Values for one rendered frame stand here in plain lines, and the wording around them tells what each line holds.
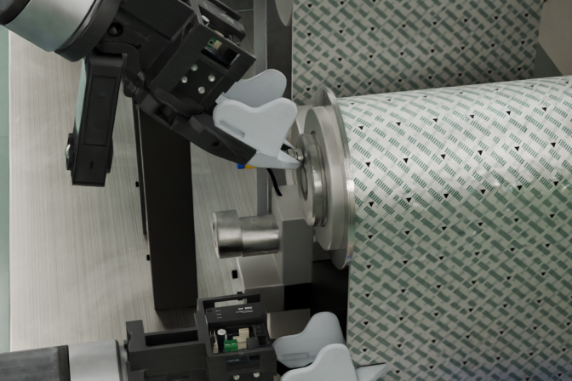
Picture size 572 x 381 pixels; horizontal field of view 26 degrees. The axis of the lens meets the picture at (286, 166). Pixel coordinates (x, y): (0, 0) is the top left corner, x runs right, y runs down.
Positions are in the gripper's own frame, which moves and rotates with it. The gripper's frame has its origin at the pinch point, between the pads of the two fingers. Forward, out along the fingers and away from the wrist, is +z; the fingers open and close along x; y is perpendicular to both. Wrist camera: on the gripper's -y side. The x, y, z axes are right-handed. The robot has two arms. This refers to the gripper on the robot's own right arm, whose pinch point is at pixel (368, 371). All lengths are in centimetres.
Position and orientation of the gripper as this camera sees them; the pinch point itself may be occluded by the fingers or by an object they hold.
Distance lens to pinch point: 105.2
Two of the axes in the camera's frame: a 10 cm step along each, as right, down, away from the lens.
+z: 9.8, -1.0, 1.5
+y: 0.0, -8.3, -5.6
